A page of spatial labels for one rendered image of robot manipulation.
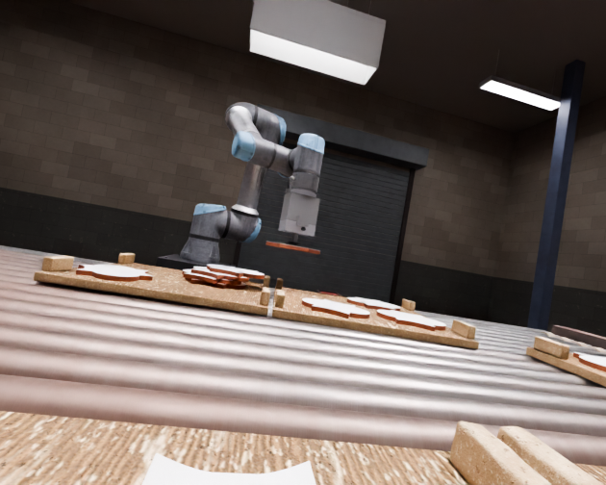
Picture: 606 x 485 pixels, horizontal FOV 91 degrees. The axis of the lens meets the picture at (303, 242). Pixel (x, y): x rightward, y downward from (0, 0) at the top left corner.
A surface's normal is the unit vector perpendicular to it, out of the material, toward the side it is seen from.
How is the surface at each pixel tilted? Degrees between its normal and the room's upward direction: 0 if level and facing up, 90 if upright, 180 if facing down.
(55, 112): 90
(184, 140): 90
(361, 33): 90
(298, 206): 90
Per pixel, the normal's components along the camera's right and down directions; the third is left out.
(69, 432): 0.17, -0.99
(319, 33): 0.19, 0.00
